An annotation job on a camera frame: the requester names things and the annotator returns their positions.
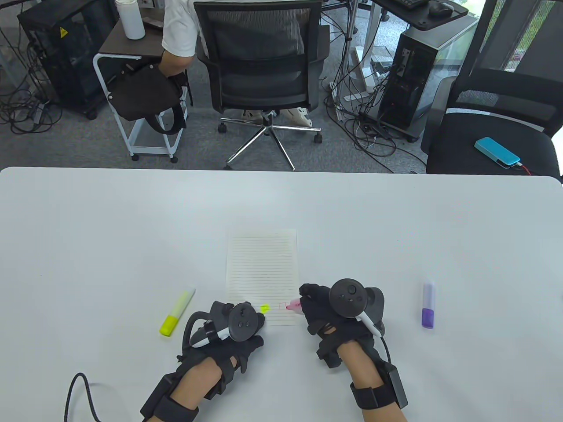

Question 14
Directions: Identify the black shoulder bag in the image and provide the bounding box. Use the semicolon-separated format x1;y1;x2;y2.
108;62;190;135

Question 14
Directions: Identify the black computer tower on wheels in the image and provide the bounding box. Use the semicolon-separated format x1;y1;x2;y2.
17;0;120;120

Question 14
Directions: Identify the person's left forearm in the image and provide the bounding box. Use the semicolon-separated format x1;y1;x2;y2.
168;355;226;422

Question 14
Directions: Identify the black right wrist camera strap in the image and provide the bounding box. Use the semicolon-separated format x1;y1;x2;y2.
350;363;409;411

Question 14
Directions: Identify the tangle of black floor cables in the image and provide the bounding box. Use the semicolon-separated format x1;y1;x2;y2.
323;9;429;174

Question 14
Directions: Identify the blue power bank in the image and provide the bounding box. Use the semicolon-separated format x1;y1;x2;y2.
474;137;521;168

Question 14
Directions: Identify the person's right forearm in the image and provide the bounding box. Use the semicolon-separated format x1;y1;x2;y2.
339;338;398;422

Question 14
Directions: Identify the black desk top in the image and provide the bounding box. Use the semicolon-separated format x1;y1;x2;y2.
373;0;469;31

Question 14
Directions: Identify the black left glove controller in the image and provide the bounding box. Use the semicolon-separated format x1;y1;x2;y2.
189;302;265;349

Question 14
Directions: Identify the lined paper sheet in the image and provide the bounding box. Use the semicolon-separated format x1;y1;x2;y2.
226;229;298;327

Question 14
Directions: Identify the black padded office chair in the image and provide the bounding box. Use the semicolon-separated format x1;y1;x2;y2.
420;0;563;182

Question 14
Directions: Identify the black glass-sided computer tower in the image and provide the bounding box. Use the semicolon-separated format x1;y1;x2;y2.
377;17;479;143

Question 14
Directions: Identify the black right glove controller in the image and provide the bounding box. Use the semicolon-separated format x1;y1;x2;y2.
329;278;387;338

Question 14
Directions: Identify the yellow highlighter pen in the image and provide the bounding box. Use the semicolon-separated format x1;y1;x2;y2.
159;288;196;338

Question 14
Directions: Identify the white water bottle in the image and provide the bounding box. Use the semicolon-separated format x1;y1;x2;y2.
115;0;146;40

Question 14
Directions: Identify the person's right hand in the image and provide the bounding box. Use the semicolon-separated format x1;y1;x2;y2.
299;284;388;369

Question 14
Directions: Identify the black glove controller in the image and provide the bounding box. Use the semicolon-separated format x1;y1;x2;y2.
189;302;265;349
329;278;387;338

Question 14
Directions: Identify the black left wrist camera strap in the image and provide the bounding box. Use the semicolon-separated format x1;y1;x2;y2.
140;374;199;422

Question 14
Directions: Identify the black mesh office chair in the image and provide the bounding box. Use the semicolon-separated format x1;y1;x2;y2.
194;0;330;171

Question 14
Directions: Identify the white desk leg base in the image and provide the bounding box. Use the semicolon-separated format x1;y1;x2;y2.
336;44;393;102

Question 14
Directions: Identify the black braided cable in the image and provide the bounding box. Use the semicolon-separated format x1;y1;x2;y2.
65;372;105;422

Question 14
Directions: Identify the person's left hand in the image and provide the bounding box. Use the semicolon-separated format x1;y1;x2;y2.
178;302;267;387

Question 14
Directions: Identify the purple highlighter pen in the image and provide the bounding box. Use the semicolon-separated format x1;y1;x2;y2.
421;279;437;330

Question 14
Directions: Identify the white frame rolling side table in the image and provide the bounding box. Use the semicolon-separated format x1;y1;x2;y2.
93;18;194;164

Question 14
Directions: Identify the black wrist camera strap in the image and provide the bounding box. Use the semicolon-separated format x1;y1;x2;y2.
350;363;409;411
140;374;199;422

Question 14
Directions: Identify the bundle of black cables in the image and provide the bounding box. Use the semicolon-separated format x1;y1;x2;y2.
0;18;64;135

